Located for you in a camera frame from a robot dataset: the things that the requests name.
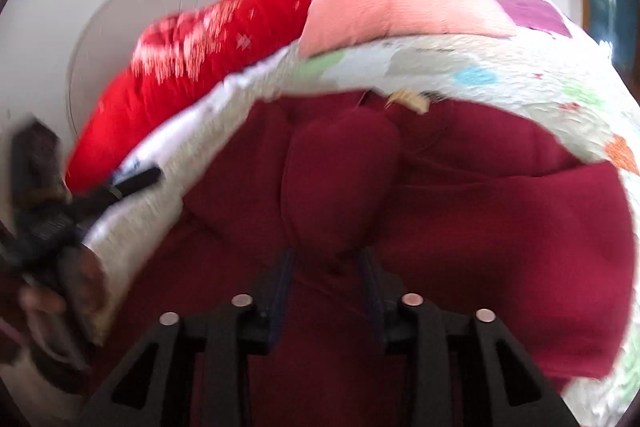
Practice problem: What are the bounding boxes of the round beige headboard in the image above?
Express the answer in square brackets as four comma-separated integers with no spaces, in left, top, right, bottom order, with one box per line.
[65,0,251,138]

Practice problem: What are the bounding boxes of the dark red fleece garment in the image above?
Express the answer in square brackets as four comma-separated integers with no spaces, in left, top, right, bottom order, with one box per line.
[95,89,636,427]

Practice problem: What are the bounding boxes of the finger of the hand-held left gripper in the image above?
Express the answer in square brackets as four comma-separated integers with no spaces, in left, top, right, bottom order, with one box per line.
[107,166,163,198]

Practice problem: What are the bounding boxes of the white bed sheet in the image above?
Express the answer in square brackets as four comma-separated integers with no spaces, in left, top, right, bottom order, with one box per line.
[117,52,296,178]

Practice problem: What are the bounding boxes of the pink pillow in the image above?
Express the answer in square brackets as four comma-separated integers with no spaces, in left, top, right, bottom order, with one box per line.
[298,0,518,58]

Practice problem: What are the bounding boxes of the person's left hand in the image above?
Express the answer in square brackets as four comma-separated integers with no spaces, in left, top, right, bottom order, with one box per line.
[0,247,111,358]

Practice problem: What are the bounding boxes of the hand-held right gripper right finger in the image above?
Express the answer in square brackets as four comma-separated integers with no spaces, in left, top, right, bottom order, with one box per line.
[356,247,581,427]

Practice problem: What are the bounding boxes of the red embroidered pillow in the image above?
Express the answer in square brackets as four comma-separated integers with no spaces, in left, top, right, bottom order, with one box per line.
[65,0,318,195]

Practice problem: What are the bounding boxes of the purple folded cloth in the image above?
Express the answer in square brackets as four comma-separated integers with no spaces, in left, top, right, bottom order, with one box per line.
[470,0,573,38]

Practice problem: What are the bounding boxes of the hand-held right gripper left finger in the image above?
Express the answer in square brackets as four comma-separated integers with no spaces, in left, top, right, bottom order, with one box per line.
[75,248,301,427]

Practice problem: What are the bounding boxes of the patchwork quilted bedspread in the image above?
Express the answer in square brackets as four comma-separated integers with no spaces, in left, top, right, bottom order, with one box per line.
[82,29,640,427]

